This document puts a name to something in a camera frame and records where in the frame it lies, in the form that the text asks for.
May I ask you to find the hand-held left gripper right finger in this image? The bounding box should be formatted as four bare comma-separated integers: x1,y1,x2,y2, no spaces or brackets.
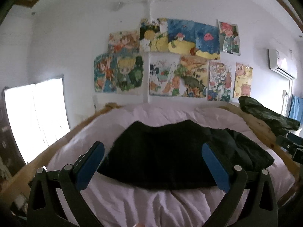
202,142,278,227

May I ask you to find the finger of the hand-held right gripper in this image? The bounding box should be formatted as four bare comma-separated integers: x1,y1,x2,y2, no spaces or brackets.
276,135,296,152

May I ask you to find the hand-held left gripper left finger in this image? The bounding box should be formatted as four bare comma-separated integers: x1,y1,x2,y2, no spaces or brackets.
27,141,105,227

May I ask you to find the black knit sweater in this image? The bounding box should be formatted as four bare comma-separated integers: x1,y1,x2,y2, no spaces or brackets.
97,120,219,191

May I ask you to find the dark green cloth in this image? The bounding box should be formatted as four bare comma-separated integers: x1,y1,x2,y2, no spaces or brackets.
238,96,301,137

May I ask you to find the dark folded garment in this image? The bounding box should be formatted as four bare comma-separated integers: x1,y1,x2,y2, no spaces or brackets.
207,127,275,173

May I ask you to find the blue towel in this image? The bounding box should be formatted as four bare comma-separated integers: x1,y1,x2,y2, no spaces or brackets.
289,95,303,124

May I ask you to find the pink duvet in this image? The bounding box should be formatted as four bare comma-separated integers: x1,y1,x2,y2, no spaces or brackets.
46,103,295,227

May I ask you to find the bright window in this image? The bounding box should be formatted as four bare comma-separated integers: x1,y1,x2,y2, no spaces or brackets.
3,74,71,163

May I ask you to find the yellow poster with pink pigs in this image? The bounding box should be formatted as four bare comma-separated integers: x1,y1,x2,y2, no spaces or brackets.
233,63,253,98

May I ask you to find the white air conditioner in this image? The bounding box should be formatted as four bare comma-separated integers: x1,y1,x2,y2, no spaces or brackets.
268,49,297,79

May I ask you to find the dragon drawing poster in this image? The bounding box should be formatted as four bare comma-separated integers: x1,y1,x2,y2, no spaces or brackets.
207,61,232,101

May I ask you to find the orange-haired character blue poster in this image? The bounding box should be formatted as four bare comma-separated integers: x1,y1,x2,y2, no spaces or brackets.
94,53,118,93

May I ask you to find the blond character green poster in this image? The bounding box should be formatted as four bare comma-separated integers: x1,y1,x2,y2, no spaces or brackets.
116,54,144,95

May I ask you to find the white fishbowl drawing poster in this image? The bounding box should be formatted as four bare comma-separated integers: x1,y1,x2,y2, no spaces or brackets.
149,53,181,96

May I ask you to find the red-haired character poster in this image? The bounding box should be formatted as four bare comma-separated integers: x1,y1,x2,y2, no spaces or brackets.
218,21,241,56

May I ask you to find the blue painting with pink ghost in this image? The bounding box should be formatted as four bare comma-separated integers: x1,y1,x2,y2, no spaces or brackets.
194,22,221,60

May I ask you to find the orange-haired characters poster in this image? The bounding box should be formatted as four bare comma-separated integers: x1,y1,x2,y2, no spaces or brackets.
108,30,140,55

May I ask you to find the blue mushroom painting poster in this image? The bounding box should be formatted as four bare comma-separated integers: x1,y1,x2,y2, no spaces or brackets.
167,19,197,54

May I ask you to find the wooden ceiling beam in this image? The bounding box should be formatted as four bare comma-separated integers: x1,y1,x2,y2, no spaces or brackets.
254,0,303,32

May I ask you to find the yellow sunflower poster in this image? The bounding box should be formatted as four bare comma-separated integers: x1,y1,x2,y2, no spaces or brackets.
139,18,169,53

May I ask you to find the wooden bed frame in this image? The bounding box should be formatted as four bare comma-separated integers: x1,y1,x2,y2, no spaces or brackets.
0,102,303,208

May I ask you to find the white wall conduit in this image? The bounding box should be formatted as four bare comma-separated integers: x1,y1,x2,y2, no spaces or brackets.
148,0,157,23

